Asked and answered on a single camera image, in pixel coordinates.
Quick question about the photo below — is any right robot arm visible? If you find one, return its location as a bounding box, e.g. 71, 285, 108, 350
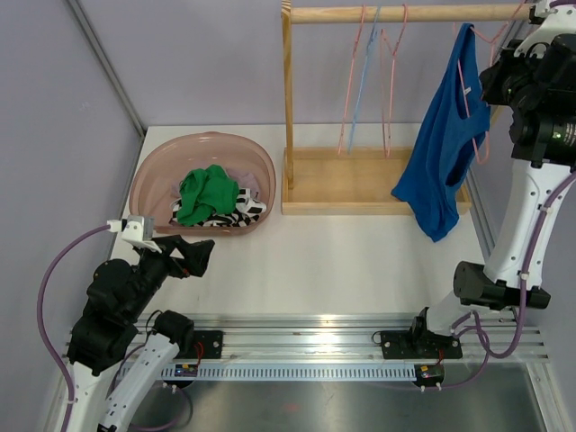
379, 23, 575, 359

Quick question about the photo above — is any pink plastic basin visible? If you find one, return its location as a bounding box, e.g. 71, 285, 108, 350
127, 131, 276, 237

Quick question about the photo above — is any pink tank top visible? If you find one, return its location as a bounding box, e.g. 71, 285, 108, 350
173, 166, 262, 202

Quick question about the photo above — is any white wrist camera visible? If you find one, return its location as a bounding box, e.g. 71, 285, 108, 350
514, 1, 575, 58
106, 215, 162, 253

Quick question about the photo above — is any green tank top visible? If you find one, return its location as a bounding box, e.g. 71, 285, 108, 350
175, 165, 239, 227

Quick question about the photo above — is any pink hanger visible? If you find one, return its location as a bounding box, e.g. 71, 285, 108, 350
378, 4, 409, 158
337, 4, 366, 155
452, 2, 530, 166

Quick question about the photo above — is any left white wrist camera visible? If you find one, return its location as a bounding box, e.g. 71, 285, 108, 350
106, 215, 162, 253

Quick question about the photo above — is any black white striped tank top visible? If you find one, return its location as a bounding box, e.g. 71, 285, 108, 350
169, 188, 267, 228

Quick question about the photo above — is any left corner aluminium post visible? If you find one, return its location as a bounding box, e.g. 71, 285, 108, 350
64, 0, 147, 139

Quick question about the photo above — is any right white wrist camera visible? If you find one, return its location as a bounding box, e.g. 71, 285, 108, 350
514, 1, 575, 58

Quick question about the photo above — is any wooden clothes rack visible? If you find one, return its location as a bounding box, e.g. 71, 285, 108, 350
281, 1, 543, 216

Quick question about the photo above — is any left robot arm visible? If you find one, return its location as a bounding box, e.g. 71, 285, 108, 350
67, 236, 223, 431

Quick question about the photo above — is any light blue wire hanger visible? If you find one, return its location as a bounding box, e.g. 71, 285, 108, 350
346, 5, 382, 154

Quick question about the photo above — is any white slotted cable duct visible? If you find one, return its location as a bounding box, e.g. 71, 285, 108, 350
160, 364, 416, 382

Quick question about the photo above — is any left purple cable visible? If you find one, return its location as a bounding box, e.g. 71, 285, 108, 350
36, 224, 193, 432

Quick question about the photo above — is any blue tank top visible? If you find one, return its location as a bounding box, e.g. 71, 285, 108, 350
391, 22, 491, 242

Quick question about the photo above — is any aluminium rail frame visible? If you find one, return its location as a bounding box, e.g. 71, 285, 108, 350
185, 312, 550, 364

